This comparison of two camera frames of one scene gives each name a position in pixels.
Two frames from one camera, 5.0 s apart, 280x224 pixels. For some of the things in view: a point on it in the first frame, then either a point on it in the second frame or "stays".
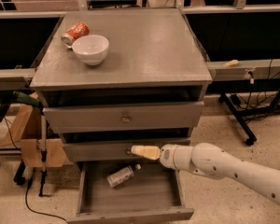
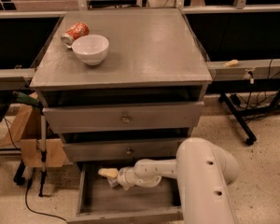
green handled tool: [25, 98] stays
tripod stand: [43, 155] stays
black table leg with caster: [242, 122] stays
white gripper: [166, 156] to [123, 175]
